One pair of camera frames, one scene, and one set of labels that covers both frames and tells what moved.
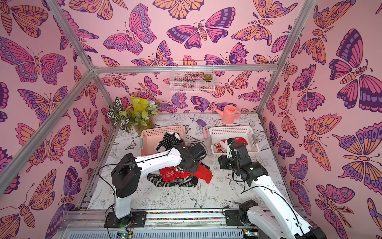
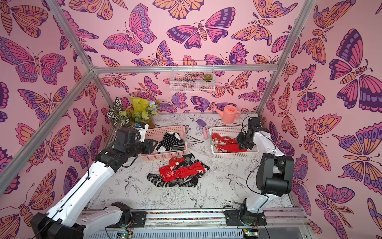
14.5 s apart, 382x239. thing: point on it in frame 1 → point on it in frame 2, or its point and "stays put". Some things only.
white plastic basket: x=221 y=137 stays put
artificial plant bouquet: x=135 y=112 stays put
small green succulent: x=208 y=77 stays put
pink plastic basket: x=149 y=138 stays put
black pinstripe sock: x=170 y=139 stays put
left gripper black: x=193 y=171 → x=149 y=149
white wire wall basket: x=192 y=76 stays put
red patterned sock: x=170 y=174 stays put
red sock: x=203 y=173 → x=218 y=140
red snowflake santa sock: x=235 y=140 → x=229 y=148
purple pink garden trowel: x=203 y=124 stays put
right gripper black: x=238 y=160 → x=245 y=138
